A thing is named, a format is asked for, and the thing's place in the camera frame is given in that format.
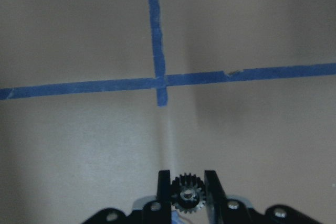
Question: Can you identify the black bearing gear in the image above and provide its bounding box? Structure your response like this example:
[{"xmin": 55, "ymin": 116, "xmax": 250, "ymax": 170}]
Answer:
[{"xmin": 171, "ymin": 173, "xmax": 206, "ymax": 214}]

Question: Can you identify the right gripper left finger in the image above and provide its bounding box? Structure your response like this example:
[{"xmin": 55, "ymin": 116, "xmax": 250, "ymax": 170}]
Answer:
[{"xmin": 156, "ymin": 170, "xmax": 172, "ymax": 223}]

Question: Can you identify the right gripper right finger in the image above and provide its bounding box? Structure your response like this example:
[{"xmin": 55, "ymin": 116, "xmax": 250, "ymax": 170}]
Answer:
[{"xmin": 204, "ymin": 170, "xmax": 226, "ymax": 223}]

